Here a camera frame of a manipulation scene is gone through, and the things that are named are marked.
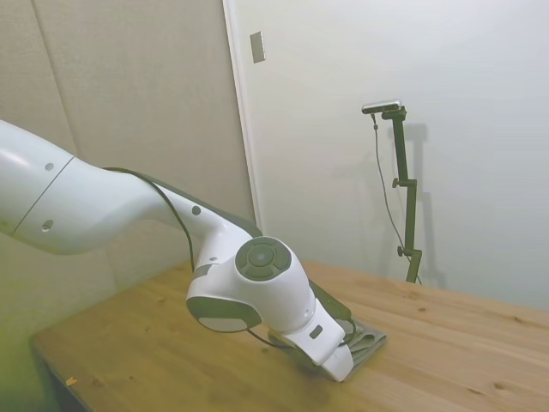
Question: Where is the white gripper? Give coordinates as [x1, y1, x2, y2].
[278, 316, 358, 384]

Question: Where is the grey towel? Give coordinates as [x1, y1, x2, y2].
[268, 318, 389, 384]

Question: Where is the dark wrist camera mount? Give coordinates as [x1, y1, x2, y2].
[306, 279, 358, 335]

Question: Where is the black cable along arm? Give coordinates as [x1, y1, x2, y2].
[101, 166, 284, 351]

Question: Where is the dark green camera stand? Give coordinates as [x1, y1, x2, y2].
[380, 106, 424, 284]

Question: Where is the thin black camera cable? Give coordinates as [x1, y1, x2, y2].
[371, 112, 407, 244]

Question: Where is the white door frame trim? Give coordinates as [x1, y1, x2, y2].
[221, 0, 268, 238]

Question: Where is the silver camera on stand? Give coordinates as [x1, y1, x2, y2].
[361, 98, 404, 115]

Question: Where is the grey wall switch plate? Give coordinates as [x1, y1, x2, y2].
[249, 30, 268, 65]

